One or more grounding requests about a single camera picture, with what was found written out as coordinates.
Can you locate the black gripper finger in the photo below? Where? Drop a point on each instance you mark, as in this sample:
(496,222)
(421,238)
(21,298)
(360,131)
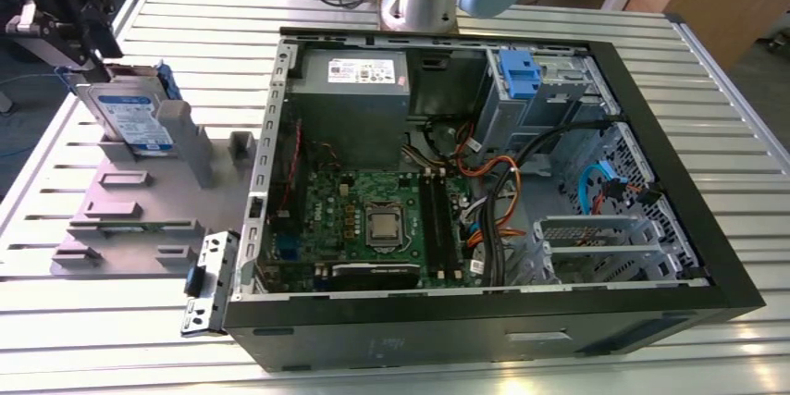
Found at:
(105,43)
(53,32)

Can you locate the hard disk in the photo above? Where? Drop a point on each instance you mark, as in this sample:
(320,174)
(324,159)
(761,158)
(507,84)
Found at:
(133,113)

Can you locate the metal disk bay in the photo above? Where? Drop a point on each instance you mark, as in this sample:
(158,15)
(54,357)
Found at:
(593,249)

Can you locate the grey parts rack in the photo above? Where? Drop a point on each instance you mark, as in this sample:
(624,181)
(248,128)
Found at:
(154,210)

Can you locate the grey power supply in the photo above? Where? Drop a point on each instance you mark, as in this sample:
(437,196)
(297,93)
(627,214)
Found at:
(346,127)

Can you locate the green motherboard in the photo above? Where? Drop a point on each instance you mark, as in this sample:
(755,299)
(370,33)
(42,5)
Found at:
(334,228)

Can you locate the CPU socket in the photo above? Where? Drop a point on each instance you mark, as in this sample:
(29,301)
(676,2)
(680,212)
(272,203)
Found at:
(365,228)

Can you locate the silver CPU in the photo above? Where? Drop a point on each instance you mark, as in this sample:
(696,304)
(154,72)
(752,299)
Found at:
(385,224)

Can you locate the black graphics card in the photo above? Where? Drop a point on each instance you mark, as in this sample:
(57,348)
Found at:
(370,275)

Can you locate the black RAM slot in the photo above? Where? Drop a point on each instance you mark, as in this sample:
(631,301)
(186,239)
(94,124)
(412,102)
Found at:
(449,224)
(434,224)

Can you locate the blue plastic drive latch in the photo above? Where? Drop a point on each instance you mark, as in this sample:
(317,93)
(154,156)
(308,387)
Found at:
(521,73)

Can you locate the metal optical drive cage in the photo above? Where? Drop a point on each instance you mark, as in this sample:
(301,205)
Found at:
(525,117)

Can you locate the black PC case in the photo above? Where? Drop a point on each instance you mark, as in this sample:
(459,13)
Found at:
(433,335)

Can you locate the metal expansion slot bracket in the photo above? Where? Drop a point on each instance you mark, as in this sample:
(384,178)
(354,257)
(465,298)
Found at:
(217,247)

